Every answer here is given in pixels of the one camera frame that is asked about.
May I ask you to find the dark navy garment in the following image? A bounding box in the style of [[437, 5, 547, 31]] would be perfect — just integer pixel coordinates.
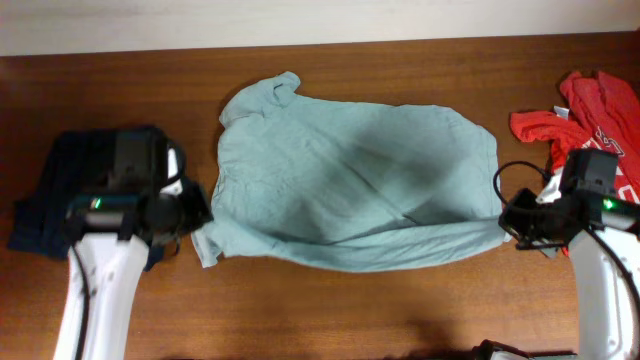
[[6, 124, 174, 273]]

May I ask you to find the light teal t-shirt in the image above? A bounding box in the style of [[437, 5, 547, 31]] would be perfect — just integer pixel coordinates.
[[192, 72, 507, 273]]

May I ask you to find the red printed t-shirt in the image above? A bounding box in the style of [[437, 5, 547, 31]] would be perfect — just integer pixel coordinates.
[[509, 70, 640, 259]]

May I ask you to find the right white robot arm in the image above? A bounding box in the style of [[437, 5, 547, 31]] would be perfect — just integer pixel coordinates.
[[472, 148, 639, 360]]

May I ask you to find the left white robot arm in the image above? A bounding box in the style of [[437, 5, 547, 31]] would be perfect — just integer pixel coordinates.
[[54, 127, 213, 359]]

